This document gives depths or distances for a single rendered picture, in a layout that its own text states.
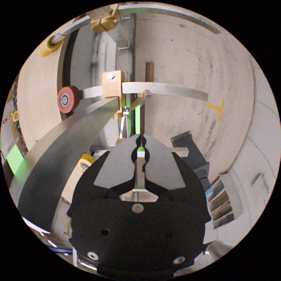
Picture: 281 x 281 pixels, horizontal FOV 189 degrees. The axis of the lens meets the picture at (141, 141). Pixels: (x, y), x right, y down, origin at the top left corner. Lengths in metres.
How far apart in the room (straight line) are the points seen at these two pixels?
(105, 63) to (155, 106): 0.80
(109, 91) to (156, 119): 0.98
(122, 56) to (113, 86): 0.22
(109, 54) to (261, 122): 2.76
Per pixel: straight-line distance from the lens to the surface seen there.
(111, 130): 0.58
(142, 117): 0.44
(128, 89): 0.26
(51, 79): 0.37
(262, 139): 2.63
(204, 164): 0.98
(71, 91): 0.28
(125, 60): 0.44
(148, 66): 1.07
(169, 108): 1.18
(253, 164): 2.70
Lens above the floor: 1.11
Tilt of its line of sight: 57 degrees down
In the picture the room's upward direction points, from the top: 177 degrees counter-clockwise
